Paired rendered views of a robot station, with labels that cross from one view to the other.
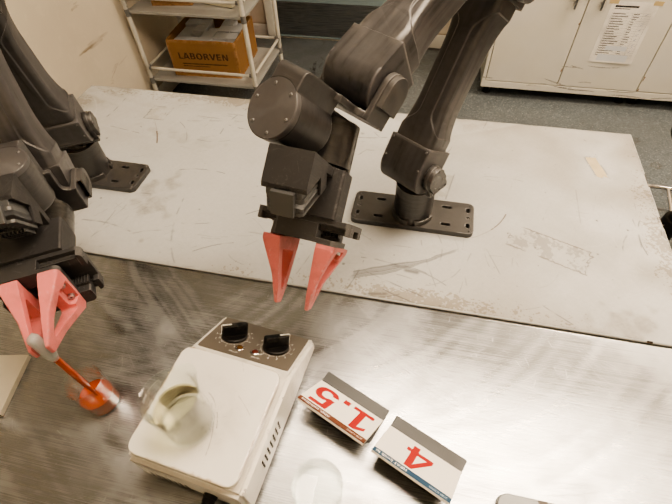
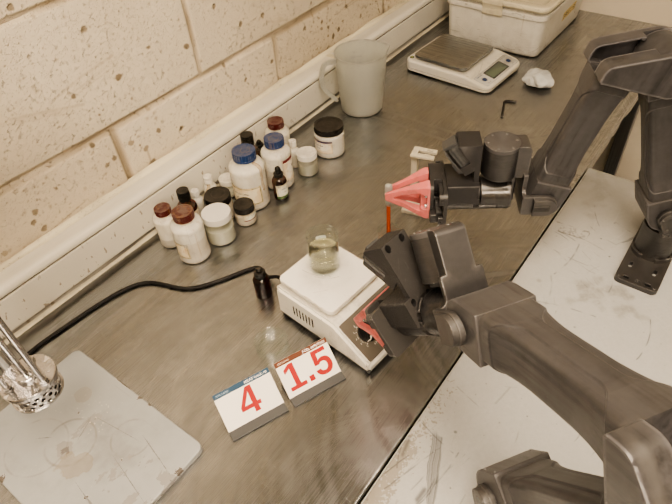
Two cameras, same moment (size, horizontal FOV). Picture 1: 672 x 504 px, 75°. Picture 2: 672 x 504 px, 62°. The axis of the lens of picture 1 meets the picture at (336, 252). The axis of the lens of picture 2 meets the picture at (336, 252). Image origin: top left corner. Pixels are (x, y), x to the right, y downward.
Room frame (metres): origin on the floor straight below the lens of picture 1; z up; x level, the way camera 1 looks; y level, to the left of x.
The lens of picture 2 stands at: (0.45, -0.42, 1.65)
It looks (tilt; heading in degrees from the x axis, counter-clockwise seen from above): 45 degrees down; 115
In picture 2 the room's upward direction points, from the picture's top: 5 degrees counter-clockwise
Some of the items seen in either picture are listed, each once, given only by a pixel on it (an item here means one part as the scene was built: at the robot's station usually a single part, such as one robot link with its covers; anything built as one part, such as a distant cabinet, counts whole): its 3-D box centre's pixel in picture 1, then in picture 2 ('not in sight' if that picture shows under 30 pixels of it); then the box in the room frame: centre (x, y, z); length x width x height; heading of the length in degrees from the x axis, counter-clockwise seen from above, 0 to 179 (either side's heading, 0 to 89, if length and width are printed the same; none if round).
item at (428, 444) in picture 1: (420, 456); (250, 403); (0.13, -0.08, 0.92); 0.09 x 0.06 x 0.04; 53
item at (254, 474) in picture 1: (228, 403); (342, 300); (0.19, 0.13, 0.94); 0.22 x 0.13 x 0.08; 160
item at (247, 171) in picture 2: not in sight; (248, 176); (-0.10, 0.36, 0.96); 0.07 x 0.07 x 0.13
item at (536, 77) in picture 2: not in sight; (540, 77); (0.39, 1.02, 0.92); 0.08 x 0.08 x 0.04; 72
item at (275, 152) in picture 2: not in sight; (276, 160); (-0.07, 0.44, 0.96); 0.06 x 0.06 x 0.11
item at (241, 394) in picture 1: (207, 410); (328, 275); (0.17, 0.14, 0.98); 0.12 x 0.12 x 0.01; 70
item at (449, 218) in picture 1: (414, 198); not in sight; (0.52, -0.13, 0.94); 0.20 x 0.07 x 0.08; 76
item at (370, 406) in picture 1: (344, 405); (309, 371); (0.19, 0.00, 0.92); 0.09 x 0.06 x 0.04; 53
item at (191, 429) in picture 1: (181, 406); (324, 251); (0.16, 0.15, 1.02); 0.06 x 0.05 x 0.08; 151
